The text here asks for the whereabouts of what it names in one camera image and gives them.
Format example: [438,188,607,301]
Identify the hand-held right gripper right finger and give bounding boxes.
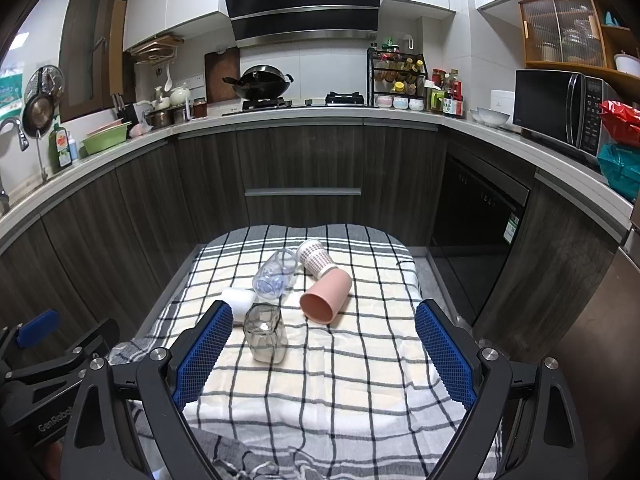
[414,299,590,480]

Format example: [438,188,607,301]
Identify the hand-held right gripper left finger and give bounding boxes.
[59,300,236,480]

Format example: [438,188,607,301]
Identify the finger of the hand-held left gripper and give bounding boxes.
[0,309,60,363]
[9,318,121,396]

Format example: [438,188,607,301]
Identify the clear glass cup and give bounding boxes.
[243,302,289,363]

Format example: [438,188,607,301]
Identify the small white cup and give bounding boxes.
[220,287,258,325]

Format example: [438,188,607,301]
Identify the pink plastic cup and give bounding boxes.
[299,268,352,322]

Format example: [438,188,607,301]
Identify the white dotted pattern cup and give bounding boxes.
[296,239,338,278]

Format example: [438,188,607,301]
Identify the clear glass blue pattern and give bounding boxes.
[252,248,299,303]

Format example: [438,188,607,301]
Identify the black white checkered cloth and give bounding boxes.
[107,222,501,480]

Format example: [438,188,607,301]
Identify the black built-in dishwasher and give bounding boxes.
[429,152,531,322]

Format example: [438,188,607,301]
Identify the green detergent bottle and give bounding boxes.
[48,124,73,169]

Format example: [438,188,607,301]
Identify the metal kitchen faucet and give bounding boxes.
[0,117,30,214]

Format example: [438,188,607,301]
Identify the green plastic basin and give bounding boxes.
[81,121,132,156]

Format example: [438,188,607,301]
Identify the black frying pan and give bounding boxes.
[21,70,57,139]

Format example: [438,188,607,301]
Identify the dark wood base cabinets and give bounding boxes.
[0,115,633,371]

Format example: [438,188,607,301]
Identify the green printed packet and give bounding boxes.
[0,73,24,121]

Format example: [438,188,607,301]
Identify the black knife block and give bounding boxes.
[111,92,139,126]

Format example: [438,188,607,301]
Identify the large white bowl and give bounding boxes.
[477,106,511,128]

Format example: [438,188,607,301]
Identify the glass pot lid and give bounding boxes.
[37,64,67,100]

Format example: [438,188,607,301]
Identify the teal plastic bag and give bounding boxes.
[597,142,640,202]

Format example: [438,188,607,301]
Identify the black gas stove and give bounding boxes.
[222,91,368,117]

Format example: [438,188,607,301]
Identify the group of sauce bottles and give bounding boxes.
[427,67,466,119]

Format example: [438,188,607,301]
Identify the white rice cooker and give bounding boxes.
[489,89,516,116]

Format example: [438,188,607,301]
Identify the black microwave oven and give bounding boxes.
[512,69,621,157]

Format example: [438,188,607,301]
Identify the black wok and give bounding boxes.
[222,64,295,101]

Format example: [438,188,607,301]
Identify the dark brown cutting board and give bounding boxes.
[205,47,242,104]

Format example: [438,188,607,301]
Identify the brown framed window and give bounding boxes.
[59,0,132,124]

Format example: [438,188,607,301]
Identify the row of seasoning bottles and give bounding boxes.
[372,37,426,95]

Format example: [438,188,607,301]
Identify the black spice rack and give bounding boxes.
[367,46,427,108]

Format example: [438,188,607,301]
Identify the red plastic bag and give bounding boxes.
[599,100,640,150]

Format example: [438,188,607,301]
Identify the wooden glass door cabinet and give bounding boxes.
[517,0,640,91]

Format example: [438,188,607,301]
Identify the black range hood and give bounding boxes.
[219,0,383,47]

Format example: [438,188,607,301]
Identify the wooden boards on wall rack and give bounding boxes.
[129,32,185,66]

